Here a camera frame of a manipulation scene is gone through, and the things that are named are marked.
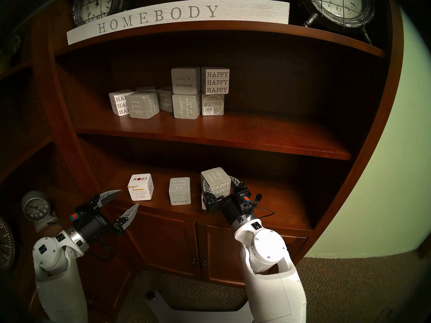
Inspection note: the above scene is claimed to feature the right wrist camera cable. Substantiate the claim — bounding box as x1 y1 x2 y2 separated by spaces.
244 193 276 222

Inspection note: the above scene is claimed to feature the grey always choose happy cube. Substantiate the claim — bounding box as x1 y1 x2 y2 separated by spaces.
129 92 160 119

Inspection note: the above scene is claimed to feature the grey life's a beach cube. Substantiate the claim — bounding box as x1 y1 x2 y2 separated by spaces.
169 177 191 206

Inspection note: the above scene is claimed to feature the grey cube with barcode sticker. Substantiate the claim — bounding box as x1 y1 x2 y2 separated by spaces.
201 93 225 116

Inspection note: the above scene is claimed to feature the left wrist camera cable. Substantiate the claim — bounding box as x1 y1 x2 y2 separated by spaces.
47 212 82 226

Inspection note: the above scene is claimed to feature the side bookshelf cabinet door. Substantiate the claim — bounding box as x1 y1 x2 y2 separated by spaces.
82 255 135 309

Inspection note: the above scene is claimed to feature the small grey alarm clock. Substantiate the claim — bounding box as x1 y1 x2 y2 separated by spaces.
21 190 58 232

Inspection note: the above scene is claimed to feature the wire cage clock with stand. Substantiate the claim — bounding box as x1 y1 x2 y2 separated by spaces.
298 0 376 45

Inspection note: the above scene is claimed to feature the white GROW cube torn label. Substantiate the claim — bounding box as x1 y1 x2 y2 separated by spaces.
128 173 154 201

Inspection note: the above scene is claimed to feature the large dark round clock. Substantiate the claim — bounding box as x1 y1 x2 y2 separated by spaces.
0 216 15 271

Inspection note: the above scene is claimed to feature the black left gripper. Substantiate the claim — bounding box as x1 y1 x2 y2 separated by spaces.
77 190 139 242

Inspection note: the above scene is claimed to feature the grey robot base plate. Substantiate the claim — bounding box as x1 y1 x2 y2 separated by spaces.
145 290 256 323

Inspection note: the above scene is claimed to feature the white HOMEBODY wooden sign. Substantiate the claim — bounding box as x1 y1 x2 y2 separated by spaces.
67 0 290 45

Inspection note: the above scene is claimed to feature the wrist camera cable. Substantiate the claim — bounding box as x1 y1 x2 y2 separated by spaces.
47 212 82 226
244 193 276 222

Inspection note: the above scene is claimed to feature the brown wooden side bookshelf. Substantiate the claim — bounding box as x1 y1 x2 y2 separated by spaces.
0 0 91 323

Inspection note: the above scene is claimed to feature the grey happy looks good cube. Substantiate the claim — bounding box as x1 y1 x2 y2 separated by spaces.
172 94 201 120

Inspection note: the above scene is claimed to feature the grey script cube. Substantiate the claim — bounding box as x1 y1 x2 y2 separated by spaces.
157 86 174 112

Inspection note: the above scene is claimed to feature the white framed HAPPY cube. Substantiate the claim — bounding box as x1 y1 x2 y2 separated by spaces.
201 67 230 95

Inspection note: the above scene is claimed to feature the wire cage round clock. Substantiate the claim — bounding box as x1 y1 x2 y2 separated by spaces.
72 0 130 27

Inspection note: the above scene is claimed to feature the grey let's escape cube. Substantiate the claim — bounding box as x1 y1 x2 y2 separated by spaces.
171 67 201 95

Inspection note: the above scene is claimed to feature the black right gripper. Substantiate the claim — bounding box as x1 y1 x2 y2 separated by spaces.
201 174 252 225

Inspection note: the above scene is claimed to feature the brown wooden main bookshelf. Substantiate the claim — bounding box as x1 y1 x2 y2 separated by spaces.
30 0 404 294

